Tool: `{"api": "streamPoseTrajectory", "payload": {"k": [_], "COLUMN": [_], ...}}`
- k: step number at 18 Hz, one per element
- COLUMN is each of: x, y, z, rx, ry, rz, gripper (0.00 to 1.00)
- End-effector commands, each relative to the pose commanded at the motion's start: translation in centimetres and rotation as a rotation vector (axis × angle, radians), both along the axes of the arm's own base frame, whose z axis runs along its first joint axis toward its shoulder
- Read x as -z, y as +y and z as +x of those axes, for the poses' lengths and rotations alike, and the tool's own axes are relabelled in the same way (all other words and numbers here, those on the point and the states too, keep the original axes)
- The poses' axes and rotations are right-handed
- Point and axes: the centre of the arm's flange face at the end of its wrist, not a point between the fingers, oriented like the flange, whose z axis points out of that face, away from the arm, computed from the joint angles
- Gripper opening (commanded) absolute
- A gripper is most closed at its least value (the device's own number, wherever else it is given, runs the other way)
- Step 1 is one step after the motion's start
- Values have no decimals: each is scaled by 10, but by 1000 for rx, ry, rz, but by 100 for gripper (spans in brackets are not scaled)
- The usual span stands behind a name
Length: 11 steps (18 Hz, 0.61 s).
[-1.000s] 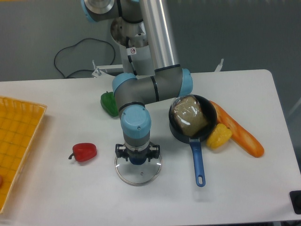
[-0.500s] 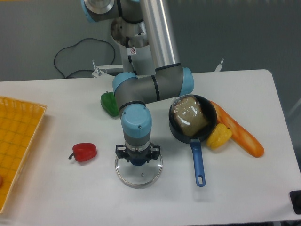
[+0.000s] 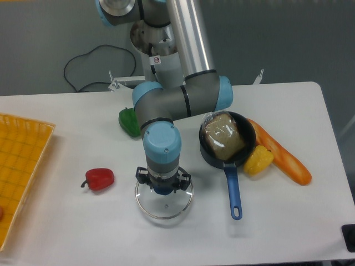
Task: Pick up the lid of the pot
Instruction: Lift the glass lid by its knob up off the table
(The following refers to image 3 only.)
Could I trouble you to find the white mounting bracket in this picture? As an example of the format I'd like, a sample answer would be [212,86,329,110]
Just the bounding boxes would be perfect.
[253,69,264,85]
[108,71,145,91]

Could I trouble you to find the yellow wicker basket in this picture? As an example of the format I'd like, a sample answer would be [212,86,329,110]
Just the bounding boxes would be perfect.
[1,113,55,250]

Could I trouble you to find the red bell pepper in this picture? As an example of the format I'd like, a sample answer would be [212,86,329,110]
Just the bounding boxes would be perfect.
[80,168,114,191]

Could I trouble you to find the yellow bell pepper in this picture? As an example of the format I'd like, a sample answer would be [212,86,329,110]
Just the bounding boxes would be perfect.
[243,145,275,176]

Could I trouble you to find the white mounting bracket right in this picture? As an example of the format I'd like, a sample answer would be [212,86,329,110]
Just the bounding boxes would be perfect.
[253,69,264,85]

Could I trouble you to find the black device table corner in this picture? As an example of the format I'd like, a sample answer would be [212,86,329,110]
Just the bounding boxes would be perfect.
[341,224,355,253]

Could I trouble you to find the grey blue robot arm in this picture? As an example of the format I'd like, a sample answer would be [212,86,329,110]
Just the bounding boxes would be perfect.
[96,1,233,195]

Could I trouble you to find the orange baguette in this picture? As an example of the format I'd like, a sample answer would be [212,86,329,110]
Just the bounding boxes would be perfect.
[248,119,312,186]

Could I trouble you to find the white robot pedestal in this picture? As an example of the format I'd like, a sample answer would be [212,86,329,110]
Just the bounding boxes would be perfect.
[130,21,184,88]

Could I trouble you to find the dark pot blue handle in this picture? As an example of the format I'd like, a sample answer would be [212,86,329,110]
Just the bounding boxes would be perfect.
[199,111,256,220]

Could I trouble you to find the glass lid blue knob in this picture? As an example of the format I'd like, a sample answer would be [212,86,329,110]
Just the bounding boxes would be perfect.
[135,167,194,220]

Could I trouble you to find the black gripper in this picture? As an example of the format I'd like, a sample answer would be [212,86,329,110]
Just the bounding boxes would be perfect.
[135,166,191,193]

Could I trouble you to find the bread slice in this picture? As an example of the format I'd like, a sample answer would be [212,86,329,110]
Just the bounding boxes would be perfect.
[201,111,247,161]

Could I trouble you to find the black floor cable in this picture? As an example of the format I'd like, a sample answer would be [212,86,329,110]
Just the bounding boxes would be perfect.
[63,44,137,93]

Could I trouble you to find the green bell pepper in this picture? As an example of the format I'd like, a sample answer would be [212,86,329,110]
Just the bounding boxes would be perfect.
[118,108,140,138]

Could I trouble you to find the white mounting bracket left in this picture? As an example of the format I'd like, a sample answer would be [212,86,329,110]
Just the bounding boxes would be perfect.
[108,71,145,91]

